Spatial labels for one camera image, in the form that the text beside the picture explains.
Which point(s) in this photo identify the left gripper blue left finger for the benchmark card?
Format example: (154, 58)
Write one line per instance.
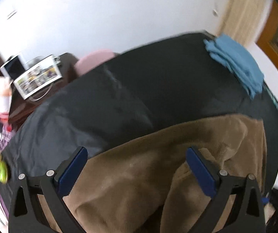
(26, 213)

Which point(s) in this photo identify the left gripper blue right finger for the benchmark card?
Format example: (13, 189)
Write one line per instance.
(247, 212)

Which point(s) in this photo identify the brown fleece garment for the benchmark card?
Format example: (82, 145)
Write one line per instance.
(146, 185)

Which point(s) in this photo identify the dark bedside table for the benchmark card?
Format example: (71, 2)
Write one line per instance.
(21, 108)

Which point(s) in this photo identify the white tablet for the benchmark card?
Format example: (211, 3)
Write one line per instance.
(13, 67)

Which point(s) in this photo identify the black plastic sheet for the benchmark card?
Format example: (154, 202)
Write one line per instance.
(134, 94)

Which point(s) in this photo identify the blue folded garment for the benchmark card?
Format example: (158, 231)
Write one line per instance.
(237, 59)

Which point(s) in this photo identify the pink stool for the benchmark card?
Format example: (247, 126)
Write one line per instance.
(92, 60)

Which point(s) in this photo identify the beige curtain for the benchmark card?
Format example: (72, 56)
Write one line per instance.
(244, 20)

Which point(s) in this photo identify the photo collage frame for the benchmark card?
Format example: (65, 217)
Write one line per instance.
(42, 74)

